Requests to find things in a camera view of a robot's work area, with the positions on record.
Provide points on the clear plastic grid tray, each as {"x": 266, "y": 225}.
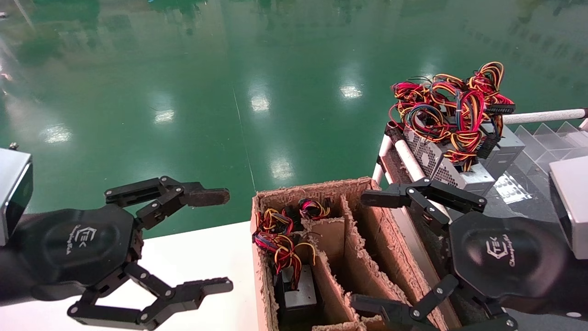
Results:
{"x": 546, "y": 147}

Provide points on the worn brown cardboard box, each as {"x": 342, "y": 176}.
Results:
{"x": 390, "y": 248}

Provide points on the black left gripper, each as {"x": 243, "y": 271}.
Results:
{"x": 78, "y": 248}

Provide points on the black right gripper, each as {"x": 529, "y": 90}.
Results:
{"x": 505, "y": 253}

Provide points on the left gripper finger dusty pad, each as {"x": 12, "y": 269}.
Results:
{"x": 206, "y": 197}

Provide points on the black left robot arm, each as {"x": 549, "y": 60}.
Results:
{"x": 9, "y": 276}

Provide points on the short cardboard divider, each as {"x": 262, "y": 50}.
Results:
{"x": 330, "y": 239}

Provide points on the silver mesh power supply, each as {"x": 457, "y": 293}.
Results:
{"x": 464, "y": 177}
{"x": 422, "y": 151}

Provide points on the long cardboard divider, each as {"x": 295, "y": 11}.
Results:
{"x": 358, "y": 257}

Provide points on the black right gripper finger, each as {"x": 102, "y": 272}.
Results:
{"x": 381, "y": 310}

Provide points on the short white rail pipe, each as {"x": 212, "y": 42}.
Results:
{"x": 382, "y": 156}

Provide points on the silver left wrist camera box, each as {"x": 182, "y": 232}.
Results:
{"x": 11, "y": 193}

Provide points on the white horizontal rail pipe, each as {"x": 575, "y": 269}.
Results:
{"x": 542, "y": 116}

